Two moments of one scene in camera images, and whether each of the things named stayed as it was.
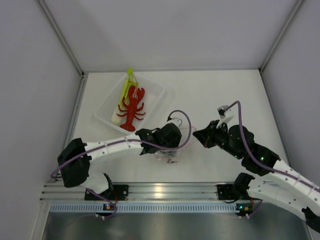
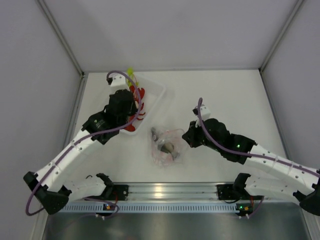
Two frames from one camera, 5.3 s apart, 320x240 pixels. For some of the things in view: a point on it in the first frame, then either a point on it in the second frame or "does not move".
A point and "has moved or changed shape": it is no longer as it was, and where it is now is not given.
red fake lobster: (132, 110) does not move
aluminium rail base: (153, 191) does not move
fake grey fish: (171, 161) has moved or changed shape
